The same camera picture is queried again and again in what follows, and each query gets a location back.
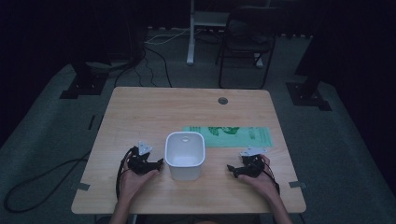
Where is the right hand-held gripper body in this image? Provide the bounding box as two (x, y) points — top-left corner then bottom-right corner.
(235, 146), (268, 179)

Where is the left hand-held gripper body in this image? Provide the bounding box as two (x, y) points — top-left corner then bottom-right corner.
(126, 141), (159, 175)

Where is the white plastic bin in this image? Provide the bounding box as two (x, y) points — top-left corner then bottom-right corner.
(163, 131), (206, 182)

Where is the green plastic bag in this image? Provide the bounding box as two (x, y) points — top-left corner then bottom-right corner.
(181, 125), (275, 148)

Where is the person's right hand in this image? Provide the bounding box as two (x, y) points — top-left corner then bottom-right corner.
(237, 154), (280, 203)

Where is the person's left hand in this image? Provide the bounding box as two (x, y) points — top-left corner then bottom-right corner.
(119, 161), (161, 202)

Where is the black stand base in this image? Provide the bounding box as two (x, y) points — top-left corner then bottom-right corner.
(285, 80), (332, 112)
(59, 61), (110, 100)

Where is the white metal stand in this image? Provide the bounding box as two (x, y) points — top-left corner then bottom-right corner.
(185, 0), (273, 69)

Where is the black folding chair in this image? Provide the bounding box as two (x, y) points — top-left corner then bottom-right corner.
(215, 6), (278, 91)

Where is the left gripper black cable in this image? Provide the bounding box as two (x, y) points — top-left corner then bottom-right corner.
(115, 146), (138, 201)

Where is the thick black floor cable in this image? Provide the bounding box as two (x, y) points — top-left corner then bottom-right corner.
(3, 150), (93, 215)

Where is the thin black floor cable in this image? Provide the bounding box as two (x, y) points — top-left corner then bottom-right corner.
(113, 46), (173, 89)

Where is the white floor cable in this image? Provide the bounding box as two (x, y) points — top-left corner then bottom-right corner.
(144, 27), (201, 46)

